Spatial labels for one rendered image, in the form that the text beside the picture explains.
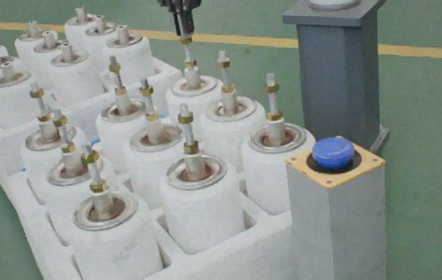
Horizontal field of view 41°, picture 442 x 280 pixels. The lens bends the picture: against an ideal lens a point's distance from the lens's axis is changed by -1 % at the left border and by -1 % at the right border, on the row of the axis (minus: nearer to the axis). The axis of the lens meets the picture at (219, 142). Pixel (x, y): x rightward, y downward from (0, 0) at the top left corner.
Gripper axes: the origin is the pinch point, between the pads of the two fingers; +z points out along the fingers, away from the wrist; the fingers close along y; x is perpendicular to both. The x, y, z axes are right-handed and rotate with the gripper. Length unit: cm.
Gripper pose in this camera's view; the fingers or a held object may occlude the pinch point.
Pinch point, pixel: (182, 23)
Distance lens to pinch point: 92.7
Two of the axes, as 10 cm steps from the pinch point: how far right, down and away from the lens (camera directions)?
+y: 6.6, 2.8, -7.0
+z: 1.5, 8.6, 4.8
